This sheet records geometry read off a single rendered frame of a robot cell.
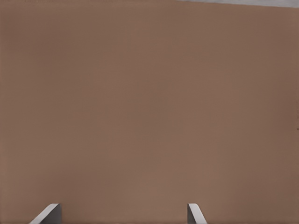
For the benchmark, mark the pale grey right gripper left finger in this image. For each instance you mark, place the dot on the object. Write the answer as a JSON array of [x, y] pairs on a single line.
[[50, 215]]

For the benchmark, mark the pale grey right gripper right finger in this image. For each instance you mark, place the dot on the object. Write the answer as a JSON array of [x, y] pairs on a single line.
[[194, 215]]

